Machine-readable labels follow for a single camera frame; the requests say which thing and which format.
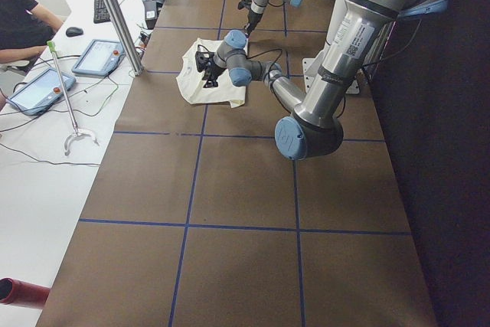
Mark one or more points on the aluminium frame post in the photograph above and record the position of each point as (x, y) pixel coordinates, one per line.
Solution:
(119, 23)

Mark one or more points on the near blue teach pendant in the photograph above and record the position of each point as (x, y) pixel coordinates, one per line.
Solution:
(38, 95)

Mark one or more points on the red cylinder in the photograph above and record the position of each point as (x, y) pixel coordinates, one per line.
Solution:
(20, 293)

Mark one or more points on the far blue teach pendant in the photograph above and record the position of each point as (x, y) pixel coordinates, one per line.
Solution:
(100, 58)

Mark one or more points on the black computer mouse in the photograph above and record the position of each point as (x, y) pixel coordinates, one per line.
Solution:
(73, 32)

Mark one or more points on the white pillar with base plate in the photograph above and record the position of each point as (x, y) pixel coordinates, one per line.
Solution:
(352, 31)

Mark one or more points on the black keyboard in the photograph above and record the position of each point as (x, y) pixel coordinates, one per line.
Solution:
(100, 12)

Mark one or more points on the grabber stick with green handle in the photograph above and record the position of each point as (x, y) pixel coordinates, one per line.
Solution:
(78, 132)

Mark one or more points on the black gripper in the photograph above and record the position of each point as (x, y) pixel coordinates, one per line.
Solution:
(252, 19)
(211, 73)

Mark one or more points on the black box with label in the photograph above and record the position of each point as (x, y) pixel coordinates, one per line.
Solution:
(152, 9)

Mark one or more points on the blue teach pendant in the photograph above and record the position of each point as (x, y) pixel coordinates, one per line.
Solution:
(100, 58)
(38, 95)

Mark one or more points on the seated person in black shirt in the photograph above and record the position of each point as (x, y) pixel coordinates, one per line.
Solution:
(26, 26)

